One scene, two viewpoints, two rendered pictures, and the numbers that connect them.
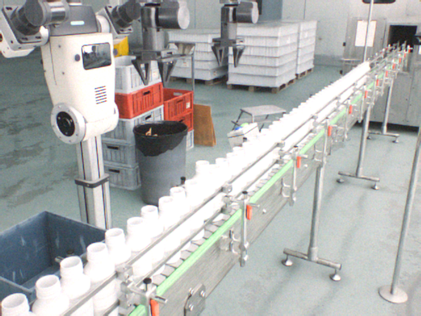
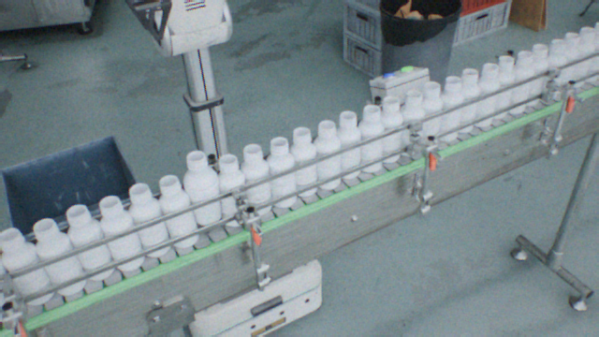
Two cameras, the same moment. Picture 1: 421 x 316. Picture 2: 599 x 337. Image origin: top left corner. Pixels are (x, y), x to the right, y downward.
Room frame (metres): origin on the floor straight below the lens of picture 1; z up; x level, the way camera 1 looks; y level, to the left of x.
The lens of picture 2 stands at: (0.46, -0.63, 1.83)
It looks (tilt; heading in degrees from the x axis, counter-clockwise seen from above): 39 degrees down; 34
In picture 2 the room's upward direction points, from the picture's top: 3 degrees counter-clockwise
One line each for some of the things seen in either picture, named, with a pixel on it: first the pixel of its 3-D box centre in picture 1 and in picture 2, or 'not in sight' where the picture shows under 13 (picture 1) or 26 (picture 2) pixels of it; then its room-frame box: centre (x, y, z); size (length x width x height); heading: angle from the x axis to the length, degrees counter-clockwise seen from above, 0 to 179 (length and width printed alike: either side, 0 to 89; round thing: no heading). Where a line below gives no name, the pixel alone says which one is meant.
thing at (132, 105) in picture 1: (128, 97); not in sight; (3.78, 0.74, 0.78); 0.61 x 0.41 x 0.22; 157
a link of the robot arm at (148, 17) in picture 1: (153, 17); not in sight; (1.14, 0.14, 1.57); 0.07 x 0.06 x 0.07; 62
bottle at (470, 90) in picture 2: (286, 134); (465, 100); (1.69, -0.33, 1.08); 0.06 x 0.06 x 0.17
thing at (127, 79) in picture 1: (126, 73); not in sight; (3.77, 0.74, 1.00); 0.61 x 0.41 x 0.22; 158
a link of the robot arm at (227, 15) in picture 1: (230, 14); not in sight; (1.53, -0.07, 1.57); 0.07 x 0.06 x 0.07; 62
